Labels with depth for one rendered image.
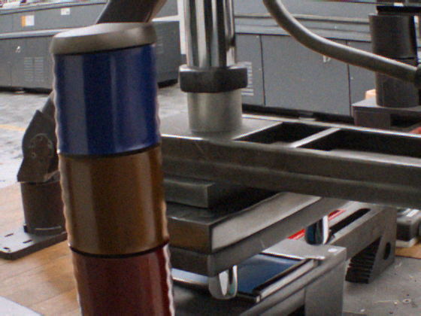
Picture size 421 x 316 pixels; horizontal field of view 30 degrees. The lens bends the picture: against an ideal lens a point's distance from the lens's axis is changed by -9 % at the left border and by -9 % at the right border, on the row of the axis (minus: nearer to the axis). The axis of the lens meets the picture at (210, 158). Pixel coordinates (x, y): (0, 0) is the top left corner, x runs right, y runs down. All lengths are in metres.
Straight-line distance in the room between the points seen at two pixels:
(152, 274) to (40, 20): 8.03
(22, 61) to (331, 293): 8.07
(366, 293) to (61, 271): 0.33
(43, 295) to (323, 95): 5.22
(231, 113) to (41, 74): 7.80
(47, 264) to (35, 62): 7.54
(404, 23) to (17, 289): 0.51
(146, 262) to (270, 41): 5.92
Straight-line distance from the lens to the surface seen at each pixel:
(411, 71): 0.58
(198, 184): 0.54
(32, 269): 0.90
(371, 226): 0.78
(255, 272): 0.61
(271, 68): 6.22
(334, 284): 0.66
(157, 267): 0.29
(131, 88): 0.27
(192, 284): 0.60
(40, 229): 0.98
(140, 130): 0.27
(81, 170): 0.28
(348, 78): 5.82
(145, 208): 0.28
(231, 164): 0.53
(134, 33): 0.27
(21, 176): 0.96
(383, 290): 0.79
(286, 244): 0.68
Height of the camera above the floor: 1.22
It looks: 14 degrees down
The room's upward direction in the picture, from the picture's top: 3 degrees counter-clockwise
